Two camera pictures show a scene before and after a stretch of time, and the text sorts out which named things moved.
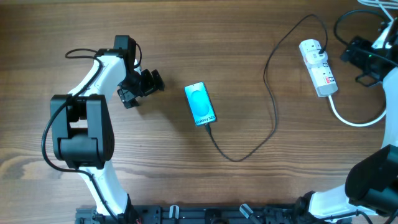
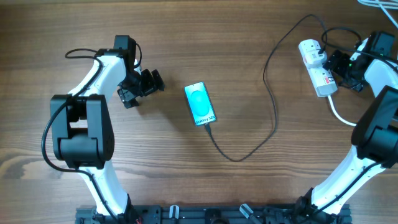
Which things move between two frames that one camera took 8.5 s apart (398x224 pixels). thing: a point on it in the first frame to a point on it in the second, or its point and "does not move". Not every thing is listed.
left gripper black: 150,87 does not move
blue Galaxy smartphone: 200,104 does not move
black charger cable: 326,43 does not move
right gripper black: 355,56 to 342,58
